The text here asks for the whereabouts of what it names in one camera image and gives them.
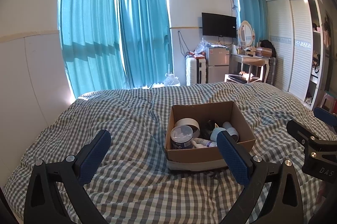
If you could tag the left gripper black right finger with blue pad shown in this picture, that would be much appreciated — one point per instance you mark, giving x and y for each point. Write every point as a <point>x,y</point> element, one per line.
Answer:
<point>283,203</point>

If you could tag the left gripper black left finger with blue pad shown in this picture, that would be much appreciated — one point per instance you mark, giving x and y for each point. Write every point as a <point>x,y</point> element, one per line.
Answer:
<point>43,202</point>

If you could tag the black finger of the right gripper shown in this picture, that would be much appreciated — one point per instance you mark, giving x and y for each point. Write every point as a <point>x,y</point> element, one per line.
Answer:
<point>328,118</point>
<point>313,146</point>

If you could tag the white small hair dryer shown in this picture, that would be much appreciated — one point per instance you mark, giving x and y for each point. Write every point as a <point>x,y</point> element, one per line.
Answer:
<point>231,131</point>

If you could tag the white cream tube purple band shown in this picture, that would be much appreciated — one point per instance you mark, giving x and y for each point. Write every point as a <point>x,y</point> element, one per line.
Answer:
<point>203,143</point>

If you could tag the light blue rounded case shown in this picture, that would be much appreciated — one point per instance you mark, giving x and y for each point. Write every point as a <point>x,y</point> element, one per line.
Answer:
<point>215,132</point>

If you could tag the black round sunglasses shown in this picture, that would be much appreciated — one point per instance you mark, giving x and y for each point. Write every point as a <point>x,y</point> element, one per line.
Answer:
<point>207,128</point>

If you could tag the clear plastic cotton swab container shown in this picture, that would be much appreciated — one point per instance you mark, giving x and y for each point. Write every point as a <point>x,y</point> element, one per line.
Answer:
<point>181,137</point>

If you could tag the white tape roll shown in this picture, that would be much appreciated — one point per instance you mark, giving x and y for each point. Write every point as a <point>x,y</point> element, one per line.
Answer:
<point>191,123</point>

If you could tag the pink plastic stool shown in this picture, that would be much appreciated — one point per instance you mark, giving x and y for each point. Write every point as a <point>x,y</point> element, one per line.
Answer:
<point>328,102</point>

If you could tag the open cardboard box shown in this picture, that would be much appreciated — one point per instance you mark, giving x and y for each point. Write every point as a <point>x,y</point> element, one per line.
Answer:
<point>209,158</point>

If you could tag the grey checked bed quilt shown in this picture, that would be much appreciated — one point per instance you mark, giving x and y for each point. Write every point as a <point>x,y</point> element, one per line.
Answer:
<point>133,183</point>

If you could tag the white dressing table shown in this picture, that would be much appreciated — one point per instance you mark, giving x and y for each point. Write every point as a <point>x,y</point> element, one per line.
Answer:
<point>260,62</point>

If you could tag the white sliding wardrobe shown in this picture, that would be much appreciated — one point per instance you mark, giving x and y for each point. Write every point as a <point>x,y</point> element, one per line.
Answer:
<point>295,32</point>

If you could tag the white wooden chair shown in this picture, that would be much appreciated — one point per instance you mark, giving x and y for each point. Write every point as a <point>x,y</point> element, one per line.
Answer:
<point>242,77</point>

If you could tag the oval vanity mirror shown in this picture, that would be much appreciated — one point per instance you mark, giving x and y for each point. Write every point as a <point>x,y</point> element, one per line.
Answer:
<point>246,35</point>

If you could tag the silver mini fridge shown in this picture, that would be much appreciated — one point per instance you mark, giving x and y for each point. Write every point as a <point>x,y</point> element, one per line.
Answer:
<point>217,62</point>

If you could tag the white suitcase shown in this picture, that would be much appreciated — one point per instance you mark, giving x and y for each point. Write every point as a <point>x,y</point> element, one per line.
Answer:
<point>195,69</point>

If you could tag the right turquoise curtain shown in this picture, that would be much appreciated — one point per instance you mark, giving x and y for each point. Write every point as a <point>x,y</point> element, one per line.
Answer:
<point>255,13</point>

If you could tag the turquoise curtain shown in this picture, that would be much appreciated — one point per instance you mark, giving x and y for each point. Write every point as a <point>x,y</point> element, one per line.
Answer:
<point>255,13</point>
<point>89,39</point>
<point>146,41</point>

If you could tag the left turquoise curtain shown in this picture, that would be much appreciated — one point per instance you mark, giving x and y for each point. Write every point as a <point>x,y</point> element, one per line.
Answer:
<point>89,39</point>

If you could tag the middle turquoise curtain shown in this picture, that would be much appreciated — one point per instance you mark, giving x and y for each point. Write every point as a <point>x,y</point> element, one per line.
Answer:
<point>146,41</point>

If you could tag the black wall television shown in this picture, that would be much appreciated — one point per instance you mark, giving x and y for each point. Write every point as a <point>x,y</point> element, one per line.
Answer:
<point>218,25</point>

